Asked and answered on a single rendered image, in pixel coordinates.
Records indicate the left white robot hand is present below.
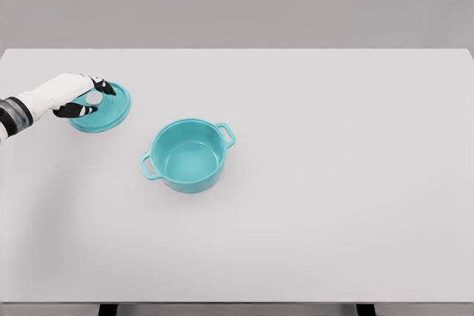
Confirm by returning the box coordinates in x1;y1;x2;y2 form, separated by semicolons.
39;73;116;119

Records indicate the teal pot lid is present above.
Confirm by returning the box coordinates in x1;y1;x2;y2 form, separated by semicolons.
67;81;133;134

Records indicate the teal pot with handles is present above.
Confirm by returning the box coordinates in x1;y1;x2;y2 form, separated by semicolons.
139;118;237;195

